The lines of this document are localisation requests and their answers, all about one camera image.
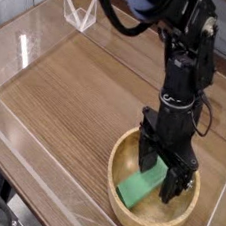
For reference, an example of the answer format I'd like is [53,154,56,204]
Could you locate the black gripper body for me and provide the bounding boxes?
[130,92,208,197]

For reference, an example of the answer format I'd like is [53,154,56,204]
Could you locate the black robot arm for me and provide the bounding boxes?
[127,0,218,204]

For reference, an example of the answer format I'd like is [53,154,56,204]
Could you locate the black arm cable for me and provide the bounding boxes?
[85,0,174,43]

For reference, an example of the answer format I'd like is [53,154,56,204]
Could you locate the brown wooden bowl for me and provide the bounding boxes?
[107,127,201,226]

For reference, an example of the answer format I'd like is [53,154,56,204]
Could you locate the clear acrylic corner bracket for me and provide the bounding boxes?
[63,0,98,32]

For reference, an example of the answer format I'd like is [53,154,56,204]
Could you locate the green rectangular block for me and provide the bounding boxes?
[116,157,167,209]

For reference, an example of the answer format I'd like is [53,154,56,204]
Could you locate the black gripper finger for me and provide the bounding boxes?
[160,167,184,204]
[135,132,161,175]

